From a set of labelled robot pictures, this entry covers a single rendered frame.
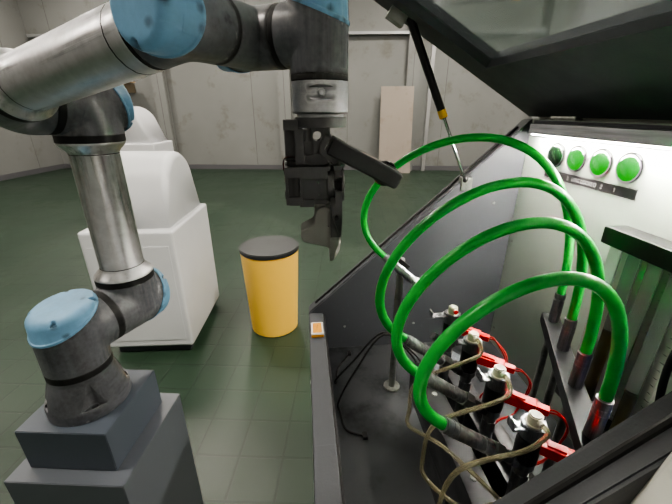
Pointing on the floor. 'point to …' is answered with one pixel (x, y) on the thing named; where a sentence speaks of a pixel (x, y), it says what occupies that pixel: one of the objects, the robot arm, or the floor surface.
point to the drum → (271, 283)
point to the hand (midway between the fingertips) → (336, 252)
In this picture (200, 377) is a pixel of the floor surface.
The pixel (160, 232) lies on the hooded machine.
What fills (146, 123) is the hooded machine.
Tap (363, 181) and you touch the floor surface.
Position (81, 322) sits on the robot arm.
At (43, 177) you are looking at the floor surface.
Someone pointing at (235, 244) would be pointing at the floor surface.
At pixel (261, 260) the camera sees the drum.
